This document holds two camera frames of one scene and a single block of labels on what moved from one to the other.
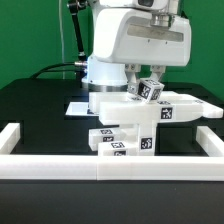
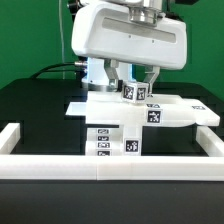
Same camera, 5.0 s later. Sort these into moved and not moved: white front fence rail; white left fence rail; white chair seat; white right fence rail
Moved: white chair seat
Not moved: white left fence rail; white front fence rail; white right fence rail
